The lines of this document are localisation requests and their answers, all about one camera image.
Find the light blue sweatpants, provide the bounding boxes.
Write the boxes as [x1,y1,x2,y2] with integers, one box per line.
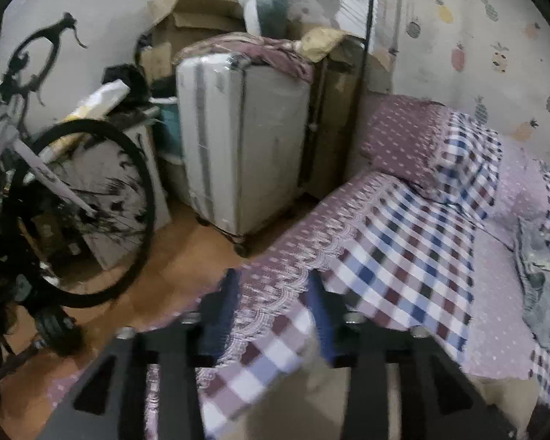
[514,217,550,352]

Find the plaid folded quilt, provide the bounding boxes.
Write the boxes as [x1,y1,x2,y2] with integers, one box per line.
[360,94,550,253]

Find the plaid checkered bed sheet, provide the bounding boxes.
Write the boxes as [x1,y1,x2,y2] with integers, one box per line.
[45,136,550,440]

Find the cardboard boxes pile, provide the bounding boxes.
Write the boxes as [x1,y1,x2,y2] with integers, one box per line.
[135,0,373,200]

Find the black clothes rack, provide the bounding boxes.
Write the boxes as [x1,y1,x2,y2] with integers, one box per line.
[299,0,375,198]

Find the pineapple print curtain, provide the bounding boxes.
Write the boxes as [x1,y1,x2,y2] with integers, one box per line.
[370,0,550,164]

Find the bicycle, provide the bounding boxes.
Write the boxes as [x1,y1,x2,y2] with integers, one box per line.
[0,14,156,400]

